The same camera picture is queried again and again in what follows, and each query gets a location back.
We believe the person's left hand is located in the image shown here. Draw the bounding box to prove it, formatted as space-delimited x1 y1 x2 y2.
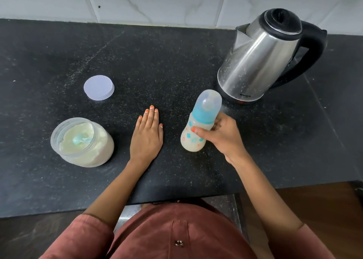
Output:
129 105 164 166

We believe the person's right forearm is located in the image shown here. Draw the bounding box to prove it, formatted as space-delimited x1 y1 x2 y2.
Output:
231 152 304 251

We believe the light blue measuring scoop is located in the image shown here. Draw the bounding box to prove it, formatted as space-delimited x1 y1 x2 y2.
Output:
72 134 93 146

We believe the steel electric kettle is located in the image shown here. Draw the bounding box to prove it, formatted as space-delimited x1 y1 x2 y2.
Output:
217 8 328 103

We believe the clear milk powder jar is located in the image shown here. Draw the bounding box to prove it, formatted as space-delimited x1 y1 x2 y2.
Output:
50 117 115 168

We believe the person's left forearm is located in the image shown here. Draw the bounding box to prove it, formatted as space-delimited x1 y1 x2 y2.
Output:
83 159 149 228

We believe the person's right hand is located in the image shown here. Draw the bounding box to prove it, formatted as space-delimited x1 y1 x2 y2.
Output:
190 111 250 166

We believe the blue bottle teat cap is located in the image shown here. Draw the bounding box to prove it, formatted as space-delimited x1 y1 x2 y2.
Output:
192 89 223 125

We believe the reddish pink garment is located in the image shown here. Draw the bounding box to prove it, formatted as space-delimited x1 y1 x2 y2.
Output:
39 199 337 259

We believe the lilac round jar lid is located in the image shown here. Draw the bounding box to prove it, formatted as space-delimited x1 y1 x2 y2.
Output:
83 75 115 101

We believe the clear plastic baby bottle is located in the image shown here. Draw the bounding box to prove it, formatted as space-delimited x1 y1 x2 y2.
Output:
180 113 214 153

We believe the dark wooden cabinet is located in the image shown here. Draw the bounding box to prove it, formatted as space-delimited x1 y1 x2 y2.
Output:
0 181 363 259

